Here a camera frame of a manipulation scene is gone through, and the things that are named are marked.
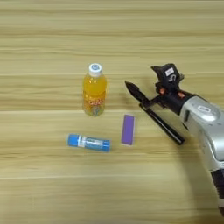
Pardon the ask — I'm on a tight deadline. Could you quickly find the blue glue stick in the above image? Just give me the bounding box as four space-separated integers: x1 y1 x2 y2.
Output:
66 133 112 153

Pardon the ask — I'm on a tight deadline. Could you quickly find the black marker pen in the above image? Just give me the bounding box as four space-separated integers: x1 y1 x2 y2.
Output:
138 103 186 146

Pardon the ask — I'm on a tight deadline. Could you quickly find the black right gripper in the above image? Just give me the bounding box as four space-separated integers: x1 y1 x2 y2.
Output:
124 65 195 116

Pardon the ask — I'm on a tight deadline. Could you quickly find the orange juice bottle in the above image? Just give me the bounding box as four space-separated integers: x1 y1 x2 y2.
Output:
82 62 108 117

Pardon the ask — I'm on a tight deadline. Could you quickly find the purple eraser block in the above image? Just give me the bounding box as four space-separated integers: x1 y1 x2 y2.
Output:
121 114 136 146

